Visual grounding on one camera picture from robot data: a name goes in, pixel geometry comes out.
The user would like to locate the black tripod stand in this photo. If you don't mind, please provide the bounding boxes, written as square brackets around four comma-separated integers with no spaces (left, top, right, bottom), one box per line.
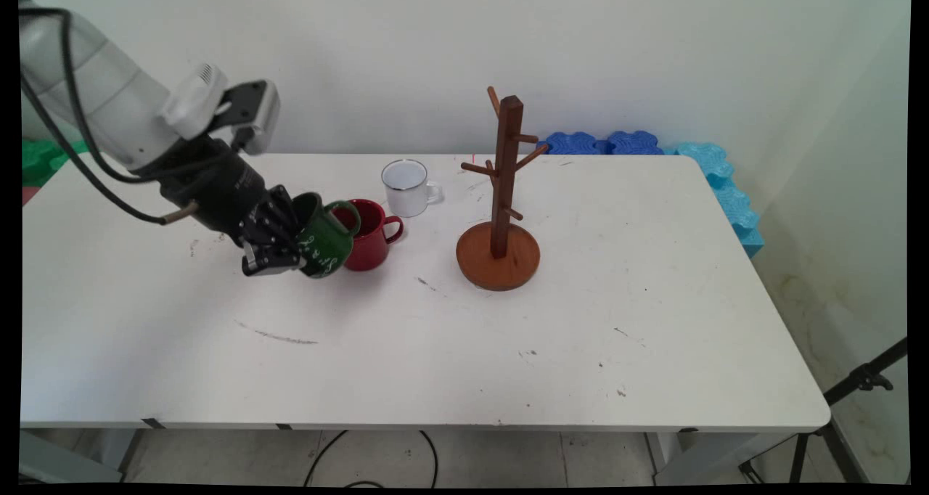
[739,335,910,486]

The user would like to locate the green enamel mug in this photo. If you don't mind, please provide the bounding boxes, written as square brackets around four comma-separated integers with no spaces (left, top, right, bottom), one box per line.
[290,192,362,280]

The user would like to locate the white enamel mug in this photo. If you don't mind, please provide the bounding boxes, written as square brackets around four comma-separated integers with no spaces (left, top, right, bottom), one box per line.
[381,159,444,218]

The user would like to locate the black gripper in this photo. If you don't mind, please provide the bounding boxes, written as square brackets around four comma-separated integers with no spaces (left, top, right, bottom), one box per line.
[155,137,307,277]

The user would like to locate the black camera cable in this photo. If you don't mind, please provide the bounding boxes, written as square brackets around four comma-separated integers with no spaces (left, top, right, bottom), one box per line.
[20,7,242,186]

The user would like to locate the dark blue foam mat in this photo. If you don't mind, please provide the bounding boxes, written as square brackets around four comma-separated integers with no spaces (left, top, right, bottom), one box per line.
[606,130,666,155]
[537,132,608,155]

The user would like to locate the black looped floor cable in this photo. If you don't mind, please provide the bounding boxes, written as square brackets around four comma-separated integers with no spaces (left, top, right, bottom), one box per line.
[303,430,441,489]

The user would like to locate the brown wooden mug tree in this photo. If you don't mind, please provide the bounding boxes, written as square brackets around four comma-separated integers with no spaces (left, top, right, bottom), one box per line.
[456,86,550,293]

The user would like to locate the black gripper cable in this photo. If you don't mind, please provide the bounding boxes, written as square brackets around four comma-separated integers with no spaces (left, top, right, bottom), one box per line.
[20,73,201,226]

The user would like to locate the light blue foam mat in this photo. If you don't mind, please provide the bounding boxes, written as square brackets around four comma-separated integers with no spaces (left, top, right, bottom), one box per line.
[663,142,765,258]

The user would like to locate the grey table leg frame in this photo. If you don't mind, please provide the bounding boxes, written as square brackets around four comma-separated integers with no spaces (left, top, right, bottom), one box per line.
[644,431,801,486]

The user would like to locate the red enamel mug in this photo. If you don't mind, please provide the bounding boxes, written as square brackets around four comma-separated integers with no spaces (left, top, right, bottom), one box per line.
[332,198,405,273]

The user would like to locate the green foam mat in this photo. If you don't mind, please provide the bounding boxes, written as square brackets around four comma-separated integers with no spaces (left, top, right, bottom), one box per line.
[21,139,92,188]

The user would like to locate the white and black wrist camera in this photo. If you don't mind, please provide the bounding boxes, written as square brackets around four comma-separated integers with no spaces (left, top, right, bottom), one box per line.
[160,62,282,156]

